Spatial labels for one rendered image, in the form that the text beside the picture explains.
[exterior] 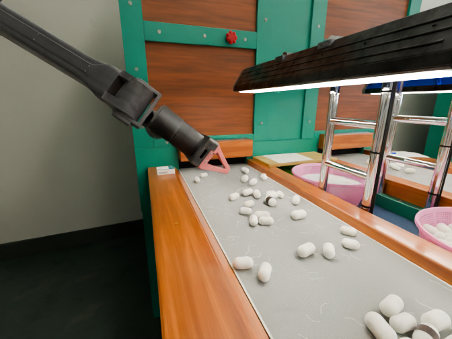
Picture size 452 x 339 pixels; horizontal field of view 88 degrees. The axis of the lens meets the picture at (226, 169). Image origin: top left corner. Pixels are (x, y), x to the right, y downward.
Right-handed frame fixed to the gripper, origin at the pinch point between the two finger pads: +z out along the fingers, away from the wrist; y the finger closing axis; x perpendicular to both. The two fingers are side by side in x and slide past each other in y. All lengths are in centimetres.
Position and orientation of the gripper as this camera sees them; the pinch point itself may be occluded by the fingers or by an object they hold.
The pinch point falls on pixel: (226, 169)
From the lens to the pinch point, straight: 55.3
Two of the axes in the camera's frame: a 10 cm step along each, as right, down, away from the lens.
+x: -6.1, 7.9, 0.0
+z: 7.3, 5.6, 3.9
